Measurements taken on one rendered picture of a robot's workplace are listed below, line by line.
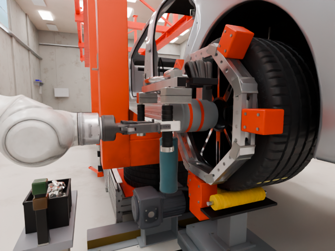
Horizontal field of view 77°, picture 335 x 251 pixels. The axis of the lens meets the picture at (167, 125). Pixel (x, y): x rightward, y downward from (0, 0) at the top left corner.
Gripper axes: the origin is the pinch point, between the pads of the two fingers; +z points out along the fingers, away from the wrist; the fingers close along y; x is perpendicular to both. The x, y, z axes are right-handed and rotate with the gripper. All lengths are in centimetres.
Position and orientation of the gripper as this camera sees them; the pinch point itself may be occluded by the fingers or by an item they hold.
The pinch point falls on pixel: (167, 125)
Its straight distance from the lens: 66.5
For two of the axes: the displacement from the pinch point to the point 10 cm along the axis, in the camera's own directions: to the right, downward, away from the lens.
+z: 9.3, -0.4, 3.6
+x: 0.0, -9.9, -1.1
